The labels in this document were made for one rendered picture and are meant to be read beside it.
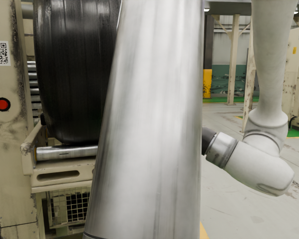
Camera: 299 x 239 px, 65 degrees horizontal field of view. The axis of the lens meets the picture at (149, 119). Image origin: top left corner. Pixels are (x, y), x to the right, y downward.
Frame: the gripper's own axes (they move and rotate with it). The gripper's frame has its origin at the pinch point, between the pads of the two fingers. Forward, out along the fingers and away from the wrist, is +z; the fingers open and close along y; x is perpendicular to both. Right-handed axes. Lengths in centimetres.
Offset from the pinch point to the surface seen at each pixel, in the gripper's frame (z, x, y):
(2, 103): 41.9, -22.3, 6.5
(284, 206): -87, 116, 128
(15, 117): 38.1, -21.3, 11.0
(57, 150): 21.2, -19.6, 16.1
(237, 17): 141, 766, 155
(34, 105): 63, 1, 32
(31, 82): 68, 5, 23
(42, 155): 23.4, -23.4, 16.9
